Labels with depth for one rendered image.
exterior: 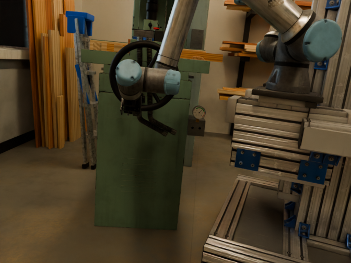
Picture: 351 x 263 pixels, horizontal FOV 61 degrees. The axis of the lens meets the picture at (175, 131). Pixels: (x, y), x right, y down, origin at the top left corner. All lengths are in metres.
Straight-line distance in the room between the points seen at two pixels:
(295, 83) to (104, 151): 0.93
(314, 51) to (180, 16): 0.42
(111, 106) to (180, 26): 0.61
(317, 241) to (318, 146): 0.54
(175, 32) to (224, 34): 2.94
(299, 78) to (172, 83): 0.44
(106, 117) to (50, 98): 1.47
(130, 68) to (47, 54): 2.02
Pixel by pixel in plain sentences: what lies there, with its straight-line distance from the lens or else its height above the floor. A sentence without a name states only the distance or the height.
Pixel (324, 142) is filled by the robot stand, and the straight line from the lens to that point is 1.00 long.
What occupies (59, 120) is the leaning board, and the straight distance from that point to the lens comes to 2.90.
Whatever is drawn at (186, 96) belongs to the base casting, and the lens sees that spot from 1.46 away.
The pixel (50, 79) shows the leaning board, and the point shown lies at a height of 0.62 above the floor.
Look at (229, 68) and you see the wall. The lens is 3.95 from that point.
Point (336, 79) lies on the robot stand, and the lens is 1.30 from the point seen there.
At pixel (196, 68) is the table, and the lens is 1.46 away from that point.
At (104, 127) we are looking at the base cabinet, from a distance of 1.51.
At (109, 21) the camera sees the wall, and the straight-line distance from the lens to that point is 4.14.
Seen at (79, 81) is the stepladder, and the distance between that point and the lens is 2.36.
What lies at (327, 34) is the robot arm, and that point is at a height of 1.00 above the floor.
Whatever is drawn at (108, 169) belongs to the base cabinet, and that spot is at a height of 0.32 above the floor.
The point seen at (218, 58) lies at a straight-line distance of 1.63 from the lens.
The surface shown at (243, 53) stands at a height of 1.03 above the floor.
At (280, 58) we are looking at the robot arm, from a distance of 1.12.
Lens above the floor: 0.89
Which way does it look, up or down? 13 degrees down
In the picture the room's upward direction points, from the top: 5 degrees clockwise
